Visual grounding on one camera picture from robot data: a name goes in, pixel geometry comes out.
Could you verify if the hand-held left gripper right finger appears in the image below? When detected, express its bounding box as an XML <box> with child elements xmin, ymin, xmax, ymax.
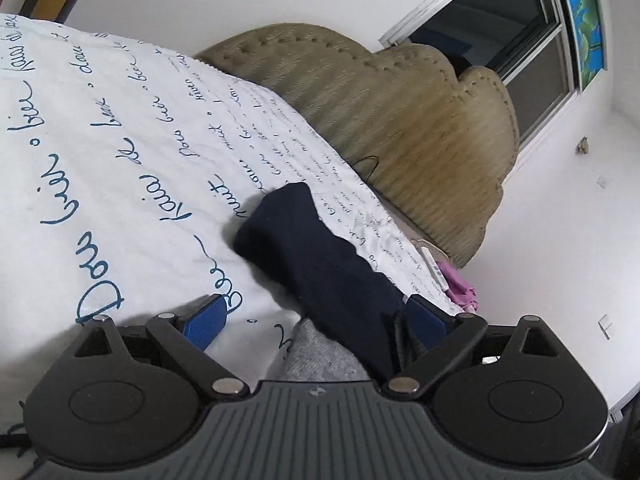
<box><xmin>384</xmin><ymin>296</ymin><xmax>557</xmax><ymax>395</ymax></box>

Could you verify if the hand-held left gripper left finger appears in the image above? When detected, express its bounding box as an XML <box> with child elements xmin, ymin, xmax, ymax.
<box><xmin>75</xmin><ymin>294</ymin><xmax>249</xmax><ymax>400</ymax></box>

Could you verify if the grey and navy small garment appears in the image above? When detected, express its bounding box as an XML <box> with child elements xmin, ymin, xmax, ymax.
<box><xmin>232</xmin><ymin>182</ymin><xmax>416</xmax><ymax>383</ymax></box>

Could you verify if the pink cloth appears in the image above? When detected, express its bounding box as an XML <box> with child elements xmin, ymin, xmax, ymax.
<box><xmin>439</xmin><ymin>259</ymin><xmax>482</xmax><ymax>312</ymax></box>

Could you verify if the white blanket with script print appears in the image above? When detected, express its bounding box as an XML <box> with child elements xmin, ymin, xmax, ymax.
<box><xmin>0</xmin><ymin>12</ymin><xmax>456</xmax><ymax>436</ymax></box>

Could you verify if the tan upholstered headboard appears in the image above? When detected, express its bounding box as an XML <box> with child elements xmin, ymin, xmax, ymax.
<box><xmin>195</xmin><ymin>24</ymin><xmax>521</xmax><ymax>268</ymax></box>

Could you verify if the colourful floral curtain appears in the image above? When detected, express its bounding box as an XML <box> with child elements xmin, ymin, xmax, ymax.
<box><xmin>556</xmin><ymin>0</ymin><xmax>609</xmax><ymax>92</ymax></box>

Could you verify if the black cable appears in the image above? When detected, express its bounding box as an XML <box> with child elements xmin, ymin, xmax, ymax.
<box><xmin>0</xmin><ymin>427</ymin><xmax>33</xmax><ymax>458</ymax></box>

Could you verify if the window with grey frame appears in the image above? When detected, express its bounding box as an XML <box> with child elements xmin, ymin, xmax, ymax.
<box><xmin>379</xmin><ymin>0</ymin><xmax>587</xmax><ymax>161</ymax></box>

